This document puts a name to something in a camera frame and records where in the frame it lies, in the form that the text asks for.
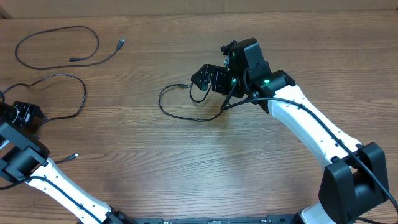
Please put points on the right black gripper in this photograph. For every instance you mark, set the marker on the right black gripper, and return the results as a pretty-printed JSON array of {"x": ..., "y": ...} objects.
[{"x": 216, "y": 73}]

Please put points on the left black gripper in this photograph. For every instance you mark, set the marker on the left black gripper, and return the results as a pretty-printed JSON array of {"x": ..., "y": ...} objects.
[{"x": 28, "y": 109}]

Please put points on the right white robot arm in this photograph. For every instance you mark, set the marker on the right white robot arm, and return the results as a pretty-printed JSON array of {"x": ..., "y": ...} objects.
[{"x": 354, "y": 175}]

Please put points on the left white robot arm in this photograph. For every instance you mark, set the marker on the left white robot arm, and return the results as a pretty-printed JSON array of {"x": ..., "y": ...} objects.
[{"x": 28, "y": 162}]

